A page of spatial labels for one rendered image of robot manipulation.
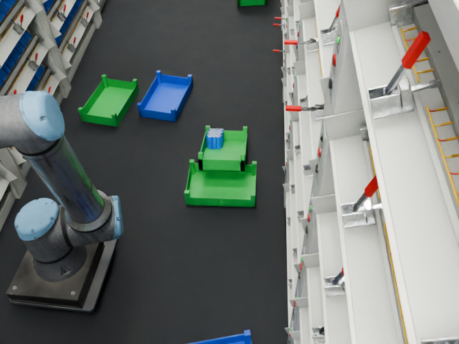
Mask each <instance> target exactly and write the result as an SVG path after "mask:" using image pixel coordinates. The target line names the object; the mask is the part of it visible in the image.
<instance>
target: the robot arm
mask: <svg viewBox="0 0 459 344"><path fill-rule="evenodd" d="M64 131H65V124H64V117H63V115H62V112H61V111H60V107H59V105H58V103H57V101H56V99H54V97H53V96H52V95H50V93H48V92H46V91H26V92H24V93H21V94H13V95H8V96H0V149H1V148H5V147H15V148H16V150H17V151H18V152H19V153H20V154H22V155H23V156H24V158H25V159H26V161H27V162H28V163H29V164H30V165H31V167H32V168H33V170H34V171H35V172H36V173H37V174H38V175H39V177H40V178H41V179H42V181H43V182H44V183H45V184H46V186H47V187H48V188H49V190H50V191H51V192H52V193H53V194H54V196H55V197H56V198H57V200H58V201H59V202H60V203H61V205H57V204H56V202H54V201H53V200H52V199H48V198H40V199H38V200H36V199H35V200H33V201H30V202H29V203H28V204H26V205H25V206H23V207H22V208H21V210H20V212H19V213H18V214H17V215H16V218H15V222H14V226H15V229H16V231H17V233H18V236H19V238H20V239H21V240H22V241H23V243H24V244H25V246H26V247H27V249H28V251H29V252H30V253H31V255H32V257H33V268H34V270H35V272H36V274H37V275H38V276H39V277H40V278H41V279H43V280H45V281H48V282H59V281H64V280H66V279H68V278H70V277H72V276H74V275H75V274H76V273H77V272H78V271H79V270H80V269H81V268H82V267H83V265H84V263H85V260H86V258H87V250H86V247H85V245H88V244H95V243H99V242H106V241H110V240H115V239H118V238H121V237H122V236H123V234H124V226H123V218H122V209H121V204H120V199H119V197H118V196H113V195H112V196H110V197H108V196H106V194H105V193H103V192H102V191H100V190H96V188H95V186H94V185H93V183H92V181H91V180H90V178H89V176H88V174H87V173H86V171H85V169H84V168H83V166H82V164H81V163H80V161H79V159H78V158H77V156H76V154H75V153H74V151H73V149H72V148H71V146H70V144H69V142H68V141H67V139H66V137H65V136H64Z"/></svg>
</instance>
